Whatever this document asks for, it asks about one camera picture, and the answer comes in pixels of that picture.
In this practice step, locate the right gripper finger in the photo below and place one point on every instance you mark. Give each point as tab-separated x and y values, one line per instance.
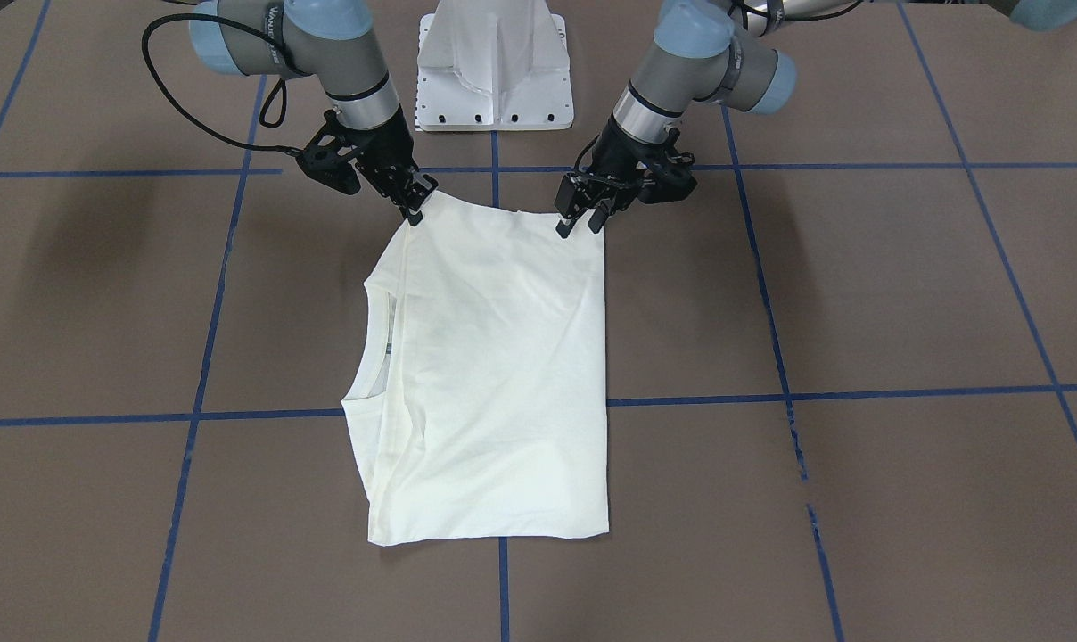
412	193

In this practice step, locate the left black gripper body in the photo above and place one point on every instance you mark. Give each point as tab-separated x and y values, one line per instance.
616	160

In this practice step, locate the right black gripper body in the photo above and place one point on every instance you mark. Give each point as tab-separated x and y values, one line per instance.
385	152

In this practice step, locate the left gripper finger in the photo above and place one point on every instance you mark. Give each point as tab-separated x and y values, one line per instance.
575	198
604	202

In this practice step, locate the cream long-sleeve cat shirt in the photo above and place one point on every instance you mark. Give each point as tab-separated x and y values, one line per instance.
478	409

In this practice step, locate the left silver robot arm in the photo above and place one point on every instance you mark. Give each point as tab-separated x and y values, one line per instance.
705	52

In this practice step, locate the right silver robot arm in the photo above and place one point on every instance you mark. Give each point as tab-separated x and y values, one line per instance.
333	41

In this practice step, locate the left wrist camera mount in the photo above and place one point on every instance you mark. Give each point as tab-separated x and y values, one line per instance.
667	173

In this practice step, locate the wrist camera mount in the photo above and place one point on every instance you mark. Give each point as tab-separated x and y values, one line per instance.
329	156
667	173

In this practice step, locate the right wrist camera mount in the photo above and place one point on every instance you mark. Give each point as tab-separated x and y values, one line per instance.
329	156

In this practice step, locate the white camera mast base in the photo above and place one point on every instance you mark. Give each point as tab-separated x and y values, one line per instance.
493	66

